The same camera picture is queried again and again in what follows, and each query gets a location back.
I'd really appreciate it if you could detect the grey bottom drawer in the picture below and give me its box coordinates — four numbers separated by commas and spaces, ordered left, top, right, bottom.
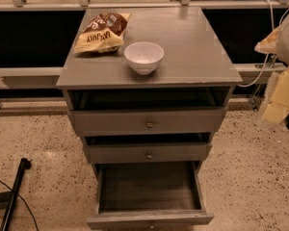
87, 162, 214, 230

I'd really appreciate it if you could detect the grey drawer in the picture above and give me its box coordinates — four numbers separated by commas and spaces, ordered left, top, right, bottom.
87, 162, 214, 230
68, 108, 226, 137
84, 142, 212, 164

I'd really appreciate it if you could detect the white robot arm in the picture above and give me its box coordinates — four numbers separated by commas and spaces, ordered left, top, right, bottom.
254, 14, 289, 123

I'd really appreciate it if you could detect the grey top drawer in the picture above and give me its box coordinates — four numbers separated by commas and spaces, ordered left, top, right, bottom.
68, 108, 226, 137

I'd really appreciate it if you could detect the grey wooden drawer cabinet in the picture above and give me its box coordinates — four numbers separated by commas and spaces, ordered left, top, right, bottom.
56, 6, 243, 175

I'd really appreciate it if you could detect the grey middle drawer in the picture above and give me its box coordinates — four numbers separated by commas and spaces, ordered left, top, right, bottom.
84, 142, 212, 164

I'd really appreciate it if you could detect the white bowl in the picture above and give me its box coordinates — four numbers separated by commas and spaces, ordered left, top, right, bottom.
124, 41, 164, 75

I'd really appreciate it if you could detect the yellow brown chip bag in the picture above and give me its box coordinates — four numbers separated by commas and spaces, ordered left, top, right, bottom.
74, 13, 131, 53

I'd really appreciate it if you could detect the black stand leg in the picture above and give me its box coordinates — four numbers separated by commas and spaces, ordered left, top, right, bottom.
0, 158, 31, 231

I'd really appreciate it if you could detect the white hanging cable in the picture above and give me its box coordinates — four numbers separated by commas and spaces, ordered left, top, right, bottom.
237, 0, 289, 89

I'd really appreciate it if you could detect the metal railing frame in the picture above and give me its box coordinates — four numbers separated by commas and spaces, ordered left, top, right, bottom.
0, 0, 289, 117

